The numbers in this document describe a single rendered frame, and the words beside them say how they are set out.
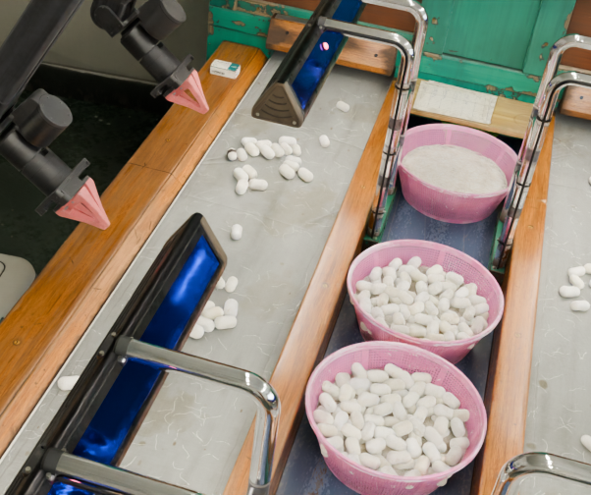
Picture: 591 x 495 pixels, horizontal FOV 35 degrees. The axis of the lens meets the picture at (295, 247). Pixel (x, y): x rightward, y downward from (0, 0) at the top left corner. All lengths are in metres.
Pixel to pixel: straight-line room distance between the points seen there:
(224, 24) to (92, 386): 1.50
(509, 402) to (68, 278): 0.72
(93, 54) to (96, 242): 1.89
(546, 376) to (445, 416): 0.20
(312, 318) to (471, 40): 0.91
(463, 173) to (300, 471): 0.82
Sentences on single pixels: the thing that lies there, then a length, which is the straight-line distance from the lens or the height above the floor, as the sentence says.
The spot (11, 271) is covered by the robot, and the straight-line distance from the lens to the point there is 2.34.
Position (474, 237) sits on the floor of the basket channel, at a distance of 1.91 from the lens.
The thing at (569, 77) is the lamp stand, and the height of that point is 1.11.
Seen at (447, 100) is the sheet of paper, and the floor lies 0.78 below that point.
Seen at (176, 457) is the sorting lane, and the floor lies 0.74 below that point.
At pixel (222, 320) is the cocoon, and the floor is 0.76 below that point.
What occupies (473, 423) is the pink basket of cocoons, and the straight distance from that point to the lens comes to 1.44.
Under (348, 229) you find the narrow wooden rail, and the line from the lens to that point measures 1.70.
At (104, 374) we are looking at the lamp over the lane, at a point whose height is 1.11.
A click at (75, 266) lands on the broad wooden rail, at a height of 0.76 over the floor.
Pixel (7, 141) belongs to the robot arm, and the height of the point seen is 0.99.
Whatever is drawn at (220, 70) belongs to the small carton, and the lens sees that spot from 2.13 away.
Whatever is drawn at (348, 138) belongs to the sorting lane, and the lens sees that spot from 2.01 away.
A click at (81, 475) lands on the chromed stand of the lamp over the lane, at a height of 1.12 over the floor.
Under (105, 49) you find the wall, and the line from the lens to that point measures 3.44.
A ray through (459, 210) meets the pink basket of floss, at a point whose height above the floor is 0.72.
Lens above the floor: 1.77
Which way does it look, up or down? 38 degrees down
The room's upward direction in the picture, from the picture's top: 8 degrees clockwise
